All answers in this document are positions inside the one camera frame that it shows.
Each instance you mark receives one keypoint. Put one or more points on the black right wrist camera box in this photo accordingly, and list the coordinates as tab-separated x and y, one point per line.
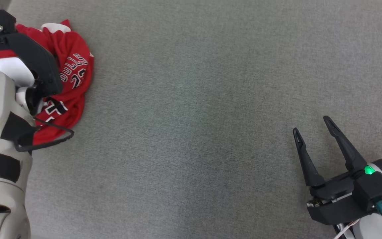
373	189

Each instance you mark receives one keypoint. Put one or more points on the red basketball jersey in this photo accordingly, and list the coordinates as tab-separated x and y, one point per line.
73	43

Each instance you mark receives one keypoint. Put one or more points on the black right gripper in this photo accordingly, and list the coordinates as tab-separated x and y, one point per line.
337	212

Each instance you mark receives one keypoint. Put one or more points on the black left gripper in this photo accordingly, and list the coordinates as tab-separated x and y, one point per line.
41	69

